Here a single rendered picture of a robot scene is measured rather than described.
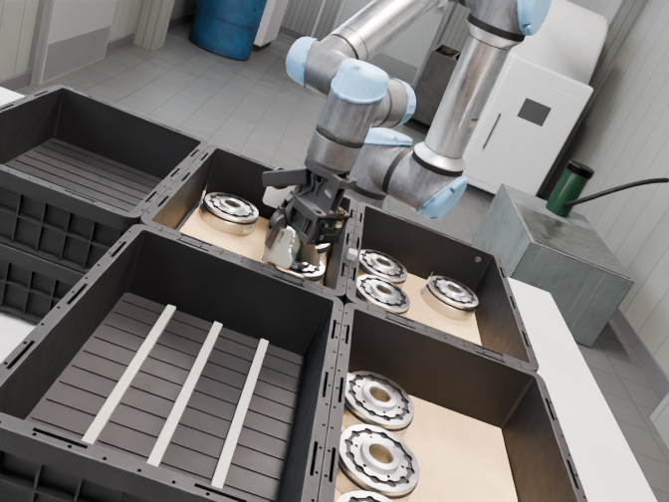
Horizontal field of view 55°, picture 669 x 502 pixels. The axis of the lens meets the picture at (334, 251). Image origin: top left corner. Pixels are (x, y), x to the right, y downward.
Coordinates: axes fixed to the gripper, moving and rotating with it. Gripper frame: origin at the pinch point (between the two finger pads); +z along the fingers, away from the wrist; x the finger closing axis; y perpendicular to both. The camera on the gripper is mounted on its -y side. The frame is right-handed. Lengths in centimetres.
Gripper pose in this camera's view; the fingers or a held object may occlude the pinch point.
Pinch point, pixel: (279, 265)
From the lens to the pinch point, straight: 108.2
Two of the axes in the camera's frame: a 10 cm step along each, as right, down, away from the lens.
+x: 7.1, -0.4, 7.1
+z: -3.6, 8.4, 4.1
